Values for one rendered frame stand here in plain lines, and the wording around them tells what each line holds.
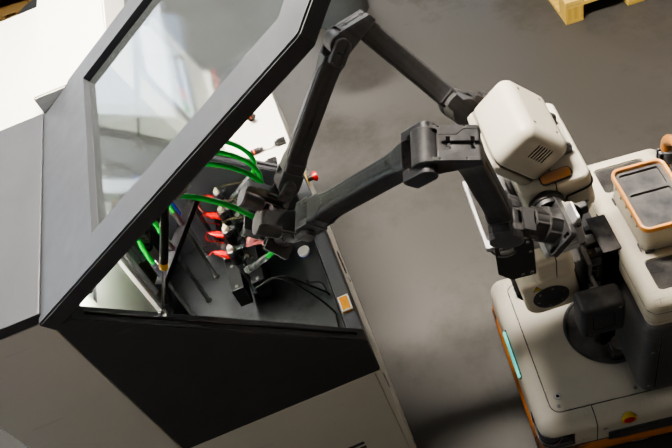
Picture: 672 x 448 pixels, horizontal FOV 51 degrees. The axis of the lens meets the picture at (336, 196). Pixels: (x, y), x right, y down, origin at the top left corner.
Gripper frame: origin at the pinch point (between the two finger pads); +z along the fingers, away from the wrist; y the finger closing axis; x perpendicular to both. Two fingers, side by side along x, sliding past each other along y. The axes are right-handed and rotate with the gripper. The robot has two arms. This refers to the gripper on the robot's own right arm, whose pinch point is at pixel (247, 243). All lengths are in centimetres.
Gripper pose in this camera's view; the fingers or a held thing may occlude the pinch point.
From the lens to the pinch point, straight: 198.2
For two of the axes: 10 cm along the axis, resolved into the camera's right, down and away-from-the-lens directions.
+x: 0.4, 7.3, -6.8
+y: -8.7, -3.1, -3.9
